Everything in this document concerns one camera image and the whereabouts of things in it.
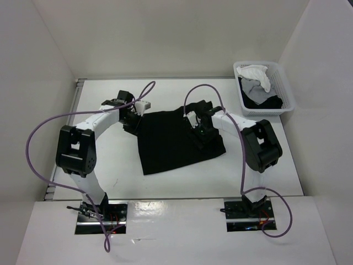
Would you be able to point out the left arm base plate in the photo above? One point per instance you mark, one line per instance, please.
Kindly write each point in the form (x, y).
(114, 221)

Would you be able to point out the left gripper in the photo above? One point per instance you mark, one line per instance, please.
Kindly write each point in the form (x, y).
(133, 130)

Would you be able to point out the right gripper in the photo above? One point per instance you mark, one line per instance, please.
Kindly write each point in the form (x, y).
(194, 133)

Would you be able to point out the white plastic laundry basket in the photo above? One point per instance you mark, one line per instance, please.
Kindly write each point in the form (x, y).
(278, 78)

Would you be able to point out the black tank top in basket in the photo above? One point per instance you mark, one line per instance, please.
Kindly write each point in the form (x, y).
(271, 103)

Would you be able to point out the grey tank top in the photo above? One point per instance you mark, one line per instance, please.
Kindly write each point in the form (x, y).
(255, 92)

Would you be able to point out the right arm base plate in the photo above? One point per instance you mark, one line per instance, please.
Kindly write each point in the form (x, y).
(239, 220)

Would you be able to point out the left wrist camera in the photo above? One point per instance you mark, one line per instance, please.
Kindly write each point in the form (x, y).
(141, 106)

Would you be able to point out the black tank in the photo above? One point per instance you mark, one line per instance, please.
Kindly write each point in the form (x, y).
(164, 144)
(271, 103)

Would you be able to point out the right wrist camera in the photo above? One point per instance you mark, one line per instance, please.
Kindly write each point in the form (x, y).
(191, 119)

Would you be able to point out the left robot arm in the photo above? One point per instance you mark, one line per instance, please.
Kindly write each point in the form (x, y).
(76, 150)

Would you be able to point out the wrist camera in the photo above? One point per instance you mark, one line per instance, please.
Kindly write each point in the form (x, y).
(191, 119)
(141, 106)

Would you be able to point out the white tank top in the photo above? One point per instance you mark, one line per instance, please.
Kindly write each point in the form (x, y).
(256, 72)

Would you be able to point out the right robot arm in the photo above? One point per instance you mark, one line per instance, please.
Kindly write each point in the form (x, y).
(259, 144)

